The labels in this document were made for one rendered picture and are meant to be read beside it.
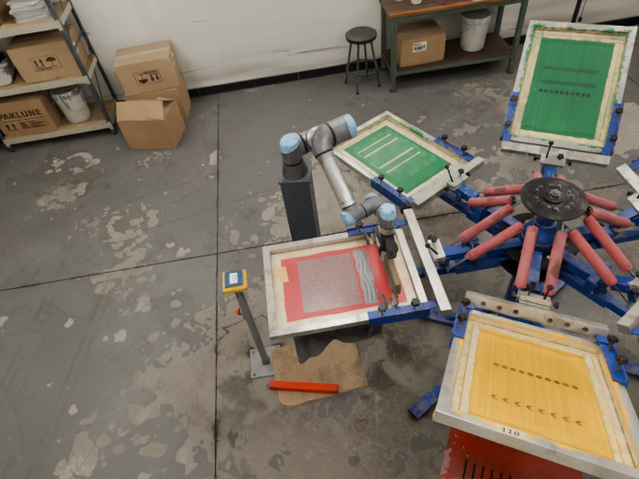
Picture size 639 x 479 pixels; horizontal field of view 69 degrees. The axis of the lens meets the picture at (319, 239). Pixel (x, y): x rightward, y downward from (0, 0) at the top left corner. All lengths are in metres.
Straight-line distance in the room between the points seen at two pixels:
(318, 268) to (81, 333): 2.15
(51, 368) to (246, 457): 1.64
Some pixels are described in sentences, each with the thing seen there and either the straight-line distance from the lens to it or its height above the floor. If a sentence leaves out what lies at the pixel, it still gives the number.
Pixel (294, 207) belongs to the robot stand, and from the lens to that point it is 2.83.
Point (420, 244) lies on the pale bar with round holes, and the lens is 2.52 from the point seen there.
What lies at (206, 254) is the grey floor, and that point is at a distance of 4.08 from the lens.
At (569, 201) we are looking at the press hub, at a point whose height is 1.31.
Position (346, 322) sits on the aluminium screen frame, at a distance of 2.29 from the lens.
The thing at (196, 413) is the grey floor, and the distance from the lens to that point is 3.35.
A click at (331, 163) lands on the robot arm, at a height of 1.56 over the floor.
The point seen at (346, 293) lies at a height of 0.96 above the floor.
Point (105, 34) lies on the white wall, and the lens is 5.94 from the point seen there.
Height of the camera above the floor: 2.94
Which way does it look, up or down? 48 degrees down
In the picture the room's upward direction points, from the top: 8 degrees counter-clockwise
